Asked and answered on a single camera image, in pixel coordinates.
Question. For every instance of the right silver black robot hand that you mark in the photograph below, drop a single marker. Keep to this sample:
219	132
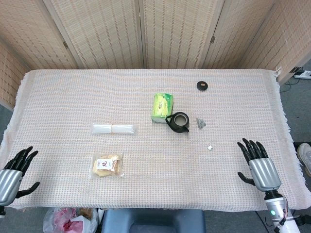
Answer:
263	172

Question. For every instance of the white power strip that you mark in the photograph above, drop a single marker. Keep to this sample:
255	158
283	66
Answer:
303	74

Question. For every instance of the black teapot lid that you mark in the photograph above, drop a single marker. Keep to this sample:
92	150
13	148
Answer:
202	87

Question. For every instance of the black box on floor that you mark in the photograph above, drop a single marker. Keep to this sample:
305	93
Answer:
296	144

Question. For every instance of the blue chair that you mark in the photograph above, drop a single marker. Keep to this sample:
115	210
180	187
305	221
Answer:
150	221

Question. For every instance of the black teapot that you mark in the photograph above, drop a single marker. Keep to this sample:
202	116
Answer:
178	128

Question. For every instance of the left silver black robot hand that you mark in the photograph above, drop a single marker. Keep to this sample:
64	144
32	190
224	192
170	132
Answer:
8	182

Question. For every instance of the white shoe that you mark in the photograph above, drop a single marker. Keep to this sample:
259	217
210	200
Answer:
305	155

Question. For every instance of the snack packet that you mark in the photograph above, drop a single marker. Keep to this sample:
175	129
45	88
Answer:
107	166

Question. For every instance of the small white tag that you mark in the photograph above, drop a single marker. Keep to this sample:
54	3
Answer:
210	147

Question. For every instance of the plastic bag with red contents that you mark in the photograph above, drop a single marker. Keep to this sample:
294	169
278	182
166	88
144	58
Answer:
63	221

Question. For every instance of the grey mesh tea bag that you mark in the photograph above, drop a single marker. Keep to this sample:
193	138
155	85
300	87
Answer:
200	123

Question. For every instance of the pale woven tablecloth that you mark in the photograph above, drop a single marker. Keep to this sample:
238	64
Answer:
73	97

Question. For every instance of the woven bamboo folding screen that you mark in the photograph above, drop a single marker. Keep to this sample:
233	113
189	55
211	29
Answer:
109	31

